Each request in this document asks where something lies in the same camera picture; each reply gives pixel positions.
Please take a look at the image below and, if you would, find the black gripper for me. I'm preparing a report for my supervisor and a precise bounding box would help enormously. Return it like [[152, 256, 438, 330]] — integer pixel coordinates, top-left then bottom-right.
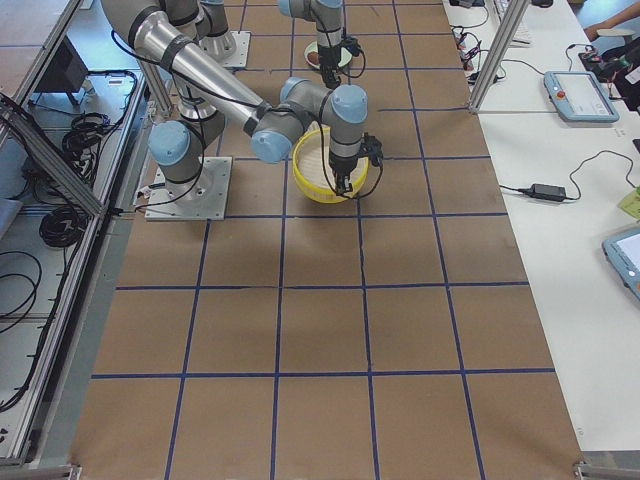
[[318, 45, 341, 89], [329, 154, 359, 194]]

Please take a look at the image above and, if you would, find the white keyboard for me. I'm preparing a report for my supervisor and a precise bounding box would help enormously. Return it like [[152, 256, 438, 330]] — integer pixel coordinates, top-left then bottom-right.
[[492, 0, 532, 47]]

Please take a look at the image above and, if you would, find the yellow top steamer layer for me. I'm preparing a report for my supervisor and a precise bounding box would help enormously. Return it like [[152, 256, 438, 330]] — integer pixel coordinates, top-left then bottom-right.
[[292, 122, 369, 204]]

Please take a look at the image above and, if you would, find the black power adapter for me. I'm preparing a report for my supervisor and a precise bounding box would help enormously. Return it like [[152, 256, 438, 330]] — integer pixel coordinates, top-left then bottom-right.
[[518, 183, 568, 203]]

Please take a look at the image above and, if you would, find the teach pendant tablet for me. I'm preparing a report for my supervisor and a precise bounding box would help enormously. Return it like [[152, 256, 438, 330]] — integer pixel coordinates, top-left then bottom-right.
[[543, 71, 619, 123]]

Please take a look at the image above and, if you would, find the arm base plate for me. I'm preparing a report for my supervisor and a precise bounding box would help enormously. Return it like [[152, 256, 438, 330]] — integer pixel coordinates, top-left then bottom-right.
[[144, 156, 233, 222], [220, 30, 251, 69]]

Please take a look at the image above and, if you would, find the aluminium frame post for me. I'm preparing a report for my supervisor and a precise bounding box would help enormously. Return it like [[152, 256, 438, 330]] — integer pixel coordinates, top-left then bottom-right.
[[468, 25, 511, 114]]

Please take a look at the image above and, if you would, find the light green bowl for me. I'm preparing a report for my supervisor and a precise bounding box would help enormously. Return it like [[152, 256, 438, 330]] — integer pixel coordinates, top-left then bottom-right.
[[303, 41, 353, 70]]

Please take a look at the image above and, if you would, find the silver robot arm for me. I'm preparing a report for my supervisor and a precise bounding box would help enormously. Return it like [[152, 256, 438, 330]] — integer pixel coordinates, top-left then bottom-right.
[[102, 1, 382, 196], [199, 0, 346, 89]]

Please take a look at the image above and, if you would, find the brown bun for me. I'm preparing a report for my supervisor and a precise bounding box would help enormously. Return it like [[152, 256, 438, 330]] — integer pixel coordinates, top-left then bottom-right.
[[307, 51, 320, 67]]

